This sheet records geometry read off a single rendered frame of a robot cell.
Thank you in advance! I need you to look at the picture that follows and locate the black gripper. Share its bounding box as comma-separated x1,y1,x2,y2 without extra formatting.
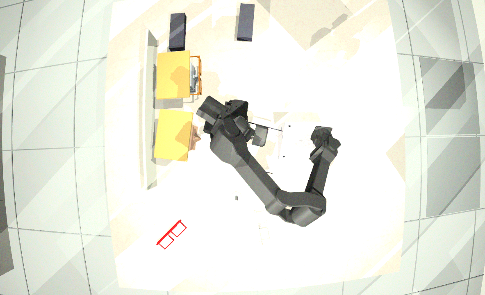
203,121,269,147

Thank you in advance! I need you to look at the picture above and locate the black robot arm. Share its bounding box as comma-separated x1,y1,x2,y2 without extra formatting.
196,96,341,227

